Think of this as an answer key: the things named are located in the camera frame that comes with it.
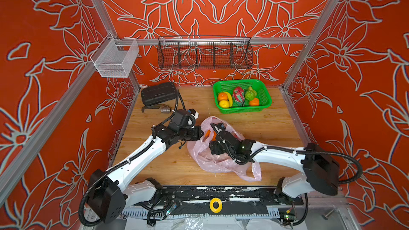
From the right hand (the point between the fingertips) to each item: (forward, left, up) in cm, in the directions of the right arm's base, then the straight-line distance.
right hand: (213, 141), depth 83 cm
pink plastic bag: (-8, +7, +5) cm, 12 cm away
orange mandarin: (+35, -7, -2) cm, 36 cm away
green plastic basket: (+36, -35, 0) cm, 50 cm away
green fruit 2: (+41, -27, -1) cm, 49 cm away
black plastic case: (+36, +37, -1) cm, 52 cm away
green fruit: (+32, -25, +3) cm, 40 cm away
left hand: (0, +4, +10) cm, 10 cm away
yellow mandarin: (+27, -8, 0) cm, 28 cm away
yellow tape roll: (-28, -3, -6) cm, 29 cm away
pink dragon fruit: (+34, -18, 0) cm, 38 cm away
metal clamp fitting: (+26, +32, -6) cm, 42 cm away
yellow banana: (+35, -12, -4) cm, 37 cm away
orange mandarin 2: (+31, -29, -4) cm, 43 cm away
